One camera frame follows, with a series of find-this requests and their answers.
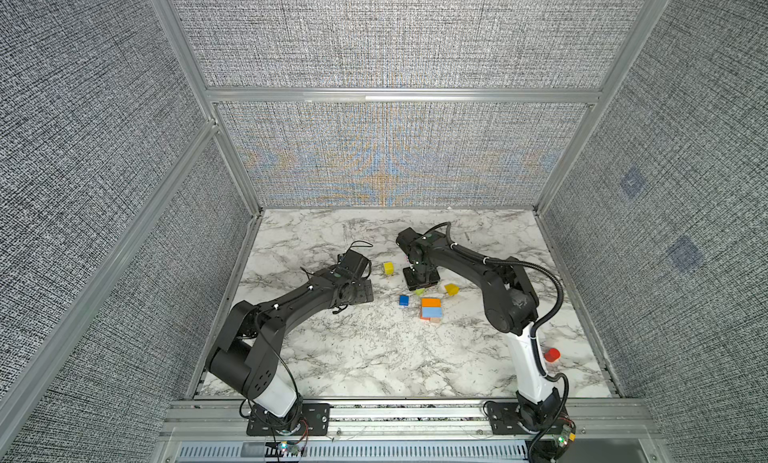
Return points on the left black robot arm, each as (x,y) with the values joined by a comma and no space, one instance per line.
(246,351)

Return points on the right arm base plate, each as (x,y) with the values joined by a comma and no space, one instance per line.
(504,419)

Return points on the aluminium mounting rail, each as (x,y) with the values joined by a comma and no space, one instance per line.
(355,419)

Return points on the light blue wood block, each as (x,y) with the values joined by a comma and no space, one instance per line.
(432,312)

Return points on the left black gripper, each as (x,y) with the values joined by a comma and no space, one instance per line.
(365,292)

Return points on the yellow wedge wood block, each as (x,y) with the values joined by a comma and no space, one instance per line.
(452,289)

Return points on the red wood cylinder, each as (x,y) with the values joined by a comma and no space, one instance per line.
(552,355)

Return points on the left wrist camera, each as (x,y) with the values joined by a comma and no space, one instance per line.
(353,265)

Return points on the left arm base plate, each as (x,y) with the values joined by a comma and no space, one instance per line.
(307,420)

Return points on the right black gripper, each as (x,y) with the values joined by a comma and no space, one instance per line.
(410,283)

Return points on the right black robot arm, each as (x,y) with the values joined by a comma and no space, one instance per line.
(510,305)

